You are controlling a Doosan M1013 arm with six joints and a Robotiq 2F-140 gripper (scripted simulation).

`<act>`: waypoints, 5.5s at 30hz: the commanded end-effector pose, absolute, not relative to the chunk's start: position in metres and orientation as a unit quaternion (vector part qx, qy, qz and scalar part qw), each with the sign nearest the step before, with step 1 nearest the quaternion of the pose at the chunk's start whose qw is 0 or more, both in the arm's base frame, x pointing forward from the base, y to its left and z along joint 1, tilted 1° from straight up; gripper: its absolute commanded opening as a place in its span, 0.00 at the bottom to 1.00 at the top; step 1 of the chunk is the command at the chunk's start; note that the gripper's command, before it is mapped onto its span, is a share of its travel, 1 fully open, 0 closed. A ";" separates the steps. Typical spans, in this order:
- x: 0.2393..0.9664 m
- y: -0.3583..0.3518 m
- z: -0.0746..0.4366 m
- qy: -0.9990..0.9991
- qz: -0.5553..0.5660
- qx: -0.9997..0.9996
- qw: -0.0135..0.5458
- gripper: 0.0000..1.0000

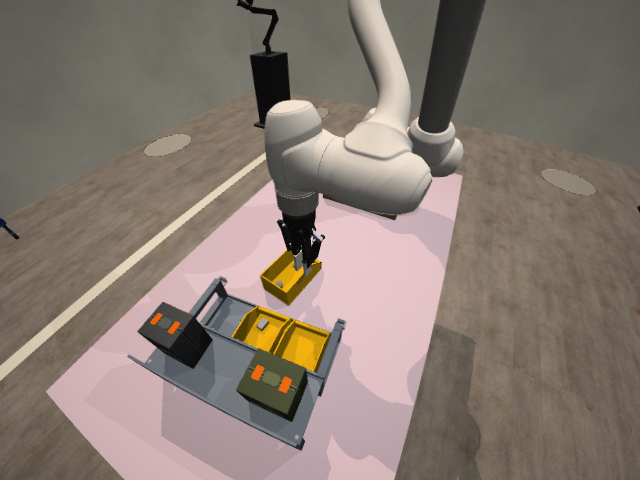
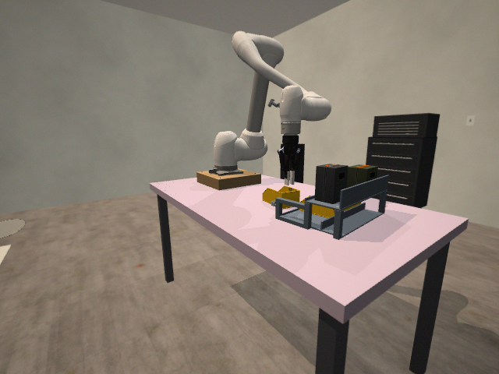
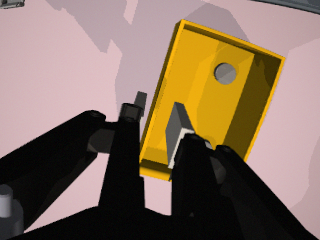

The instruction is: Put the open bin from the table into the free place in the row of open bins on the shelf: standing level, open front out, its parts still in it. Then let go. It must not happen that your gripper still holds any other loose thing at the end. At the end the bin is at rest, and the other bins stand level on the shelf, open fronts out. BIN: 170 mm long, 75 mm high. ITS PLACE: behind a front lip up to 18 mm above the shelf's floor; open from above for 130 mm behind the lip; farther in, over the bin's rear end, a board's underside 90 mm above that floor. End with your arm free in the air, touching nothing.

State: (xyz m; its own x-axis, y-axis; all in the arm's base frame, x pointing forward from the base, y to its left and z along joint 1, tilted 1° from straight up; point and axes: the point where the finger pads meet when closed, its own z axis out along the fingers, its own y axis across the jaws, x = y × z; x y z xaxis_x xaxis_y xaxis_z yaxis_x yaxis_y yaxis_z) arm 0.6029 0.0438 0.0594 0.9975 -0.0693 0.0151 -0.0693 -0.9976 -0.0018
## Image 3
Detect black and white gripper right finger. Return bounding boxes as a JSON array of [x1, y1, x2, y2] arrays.
[[165, 101, 319, 240]]

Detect grey steel disc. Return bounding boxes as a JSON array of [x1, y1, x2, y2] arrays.
[[204, 139, 213, 149], [214, 63, 236, 85]]

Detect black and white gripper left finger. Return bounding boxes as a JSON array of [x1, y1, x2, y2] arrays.
[[0, 91, 150, 240]]

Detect yellow bin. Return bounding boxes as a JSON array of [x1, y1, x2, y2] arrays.
[[140, 19, 285, 181]]

